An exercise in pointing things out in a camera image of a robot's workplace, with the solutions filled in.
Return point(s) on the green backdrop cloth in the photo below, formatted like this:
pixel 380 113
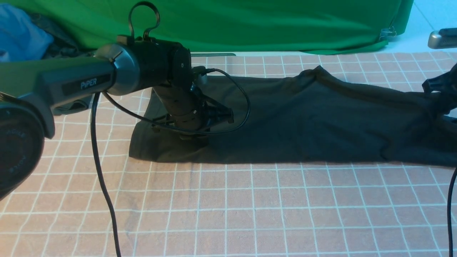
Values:
pixel 312 26

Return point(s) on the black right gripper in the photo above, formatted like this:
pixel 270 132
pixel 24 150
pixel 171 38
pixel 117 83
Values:
pixel 445 88

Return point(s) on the pink white-grid tablecloth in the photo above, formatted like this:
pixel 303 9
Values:
pixel 206 210

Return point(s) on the metal binder clip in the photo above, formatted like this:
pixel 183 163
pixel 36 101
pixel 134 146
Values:
pixel 387 33

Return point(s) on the blue garment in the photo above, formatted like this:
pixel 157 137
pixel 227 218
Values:
pixel 20 38

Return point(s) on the dark gray crumpled garment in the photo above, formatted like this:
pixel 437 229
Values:
pixel 63 46

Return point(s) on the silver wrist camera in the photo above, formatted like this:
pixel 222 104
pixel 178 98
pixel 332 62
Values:
pixel 445 38
pixel 199 75

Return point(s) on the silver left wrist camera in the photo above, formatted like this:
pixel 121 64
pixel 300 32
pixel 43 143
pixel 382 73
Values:
pixel 199 75

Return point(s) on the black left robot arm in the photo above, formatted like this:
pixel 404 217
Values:
pixel 31 89

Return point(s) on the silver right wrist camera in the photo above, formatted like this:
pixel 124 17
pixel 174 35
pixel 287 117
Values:
pixel 445 38

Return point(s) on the dark gray long-sleeve top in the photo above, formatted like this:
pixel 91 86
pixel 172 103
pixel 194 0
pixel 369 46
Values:
pixel 314 117

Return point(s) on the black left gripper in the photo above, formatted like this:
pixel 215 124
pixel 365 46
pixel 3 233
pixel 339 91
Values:
pixel 190 110

